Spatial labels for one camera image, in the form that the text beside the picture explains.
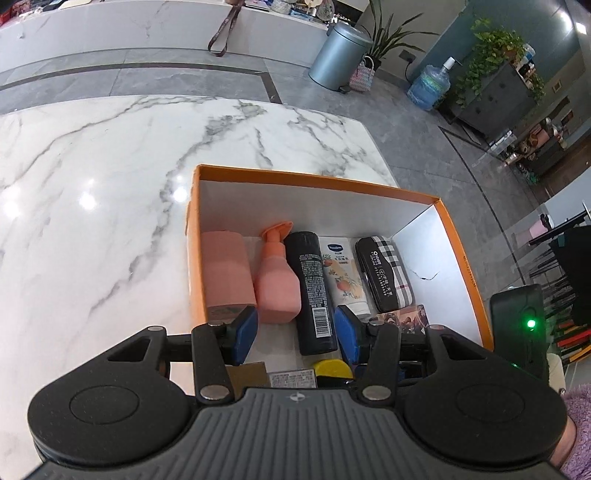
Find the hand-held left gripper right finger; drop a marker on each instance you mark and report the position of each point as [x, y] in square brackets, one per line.
[351, 334]

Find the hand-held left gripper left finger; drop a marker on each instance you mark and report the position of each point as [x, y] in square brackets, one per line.
[244, 334]

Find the yellow tape measure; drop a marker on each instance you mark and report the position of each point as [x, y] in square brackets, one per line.
[332, 368]

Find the brown wooden block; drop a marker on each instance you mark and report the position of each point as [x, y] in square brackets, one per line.
[249, 379]

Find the pink pump bottle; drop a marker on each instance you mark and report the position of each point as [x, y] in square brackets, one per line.
[277, 290]

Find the picture printed box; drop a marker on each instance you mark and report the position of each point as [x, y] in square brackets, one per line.
[406, 319]

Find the white lotion tube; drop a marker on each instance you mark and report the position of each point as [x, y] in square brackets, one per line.
[344, 277]

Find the black bottle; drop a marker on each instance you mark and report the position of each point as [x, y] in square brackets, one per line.
[311, 286]

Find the pink cylinder bottle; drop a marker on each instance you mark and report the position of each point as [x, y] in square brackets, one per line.
[226, 272]

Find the small grey packet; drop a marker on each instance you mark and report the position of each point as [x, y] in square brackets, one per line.
[293, 379]

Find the plaid glasses case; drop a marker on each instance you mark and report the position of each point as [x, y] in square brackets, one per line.
[383, 272]

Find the orange cardboard box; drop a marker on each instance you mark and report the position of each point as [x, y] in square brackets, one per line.
[332, 203]

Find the woven handbag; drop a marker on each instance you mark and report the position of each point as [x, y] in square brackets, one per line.
[361, 76]

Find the blue water jug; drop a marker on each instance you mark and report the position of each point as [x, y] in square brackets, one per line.
[429, 85]

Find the grey metal trash can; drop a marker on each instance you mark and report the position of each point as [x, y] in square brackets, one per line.
[339, 55]

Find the green ivy plant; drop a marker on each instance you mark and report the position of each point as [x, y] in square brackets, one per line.
[494, 50]

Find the long-leaf potted plant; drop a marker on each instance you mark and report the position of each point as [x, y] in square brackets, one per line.
[392, 32]

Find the white marble console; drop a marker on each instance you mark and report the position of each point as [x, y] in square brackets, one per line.
[115, 37]

